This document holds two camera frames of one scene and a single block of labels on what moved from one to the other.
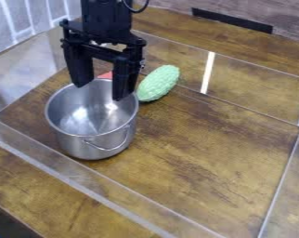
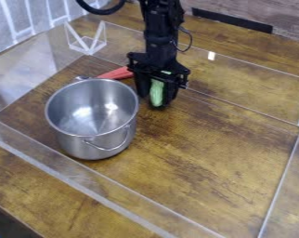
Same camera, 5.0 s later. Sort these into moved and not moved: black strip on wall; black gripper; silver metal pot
Moved: black gripper
Not moved: black strip on wall; silver metal pot
